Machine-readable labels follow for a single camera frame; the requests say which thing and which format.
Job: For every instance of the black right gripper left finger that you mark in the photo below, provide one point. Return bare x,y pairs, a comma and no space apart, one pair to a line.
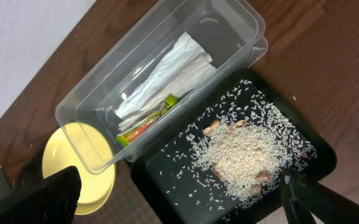
52,200

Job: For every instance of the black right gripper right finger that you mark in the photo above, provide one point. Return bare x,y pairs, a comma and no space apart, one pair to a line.
303,201

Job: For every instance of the yellow round plate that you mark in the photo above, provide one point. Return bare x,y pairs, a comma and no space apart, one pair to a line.
59,154

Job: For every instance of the rice food scraps pile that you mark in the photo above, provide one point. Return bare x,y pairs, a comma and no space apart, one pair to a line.
234,151

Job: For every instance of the green orange snack wrapper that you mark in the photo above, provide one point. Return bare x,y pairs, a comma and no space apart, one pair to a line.
131,128

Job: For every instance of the white paper napkin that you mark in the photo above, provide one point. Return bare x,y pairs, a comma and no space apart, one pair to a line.
180,70

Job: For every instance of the black rectangular waste tray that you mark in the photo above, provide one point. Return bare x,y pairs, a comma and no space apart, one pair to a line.
151,186

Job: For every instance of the clear plastic waste bin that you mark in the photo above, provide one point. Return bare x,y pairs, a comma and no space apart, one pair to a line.
228,30

